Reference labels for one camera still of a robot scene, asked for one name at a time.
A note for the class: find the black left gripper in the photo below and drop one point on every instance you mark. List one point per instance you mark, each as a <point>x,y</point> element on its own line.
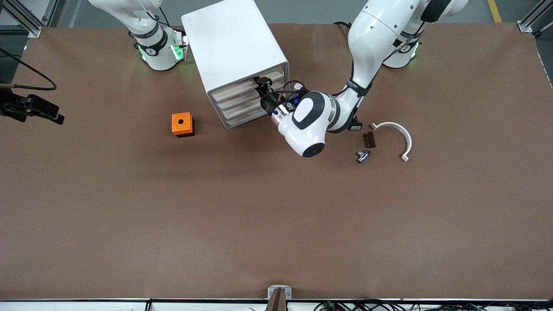
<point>268,103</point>

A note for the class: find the grey metal bracket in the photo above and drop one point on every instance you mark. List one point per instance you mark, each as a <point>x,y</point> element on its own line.
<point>272,290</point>

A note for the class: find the chrome tee fitting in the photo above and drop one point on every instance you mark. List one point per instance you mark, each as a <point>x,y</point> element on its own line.
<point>362,157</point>

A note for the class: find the white plastic drawer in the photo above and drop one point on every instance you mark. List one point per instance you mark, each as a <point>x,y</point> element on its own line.
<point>242,118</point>
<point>233,88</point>
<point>237,108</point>
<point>235,99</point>

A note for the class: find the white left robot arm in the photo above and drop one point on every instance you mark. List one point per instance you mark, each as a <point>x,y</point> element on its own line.
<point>376,39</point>

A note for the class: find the white drawer cabinet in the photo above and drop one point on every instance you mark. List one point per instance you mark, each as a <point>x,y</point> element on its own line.
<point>233,43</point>

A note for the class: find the aluminium frame post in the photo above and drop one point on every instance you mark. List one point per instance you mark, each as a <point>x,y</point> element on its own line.
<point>26,19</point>
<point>529,21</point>

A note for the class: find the white table edge rail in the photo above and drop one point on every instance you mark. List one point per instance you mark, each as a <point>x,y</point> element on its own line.
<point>65,306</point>

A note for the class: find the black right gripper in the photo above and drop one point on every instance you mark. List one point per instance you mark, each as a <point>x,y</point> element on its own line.
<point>9,106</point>

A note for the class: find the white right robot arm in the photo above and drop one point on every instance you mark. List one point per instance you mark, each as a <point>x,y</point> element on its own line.
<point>160,56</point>

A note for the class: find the white rectangular push button switch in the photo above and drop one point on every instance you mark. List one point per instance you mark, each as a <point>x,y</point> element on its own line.
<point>355,126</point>

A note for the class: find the brown cylinder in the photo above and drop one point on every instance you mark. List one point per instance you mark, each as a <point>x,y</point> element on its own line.
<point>370,140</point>

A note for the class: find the orange box with hole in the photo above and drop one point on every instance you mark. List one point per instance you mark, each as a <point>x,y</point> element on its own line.
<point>181,123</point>

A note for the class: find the brown upright bar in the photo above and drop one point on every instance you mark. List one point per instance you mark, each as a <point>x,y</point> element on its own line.
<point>278,302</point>

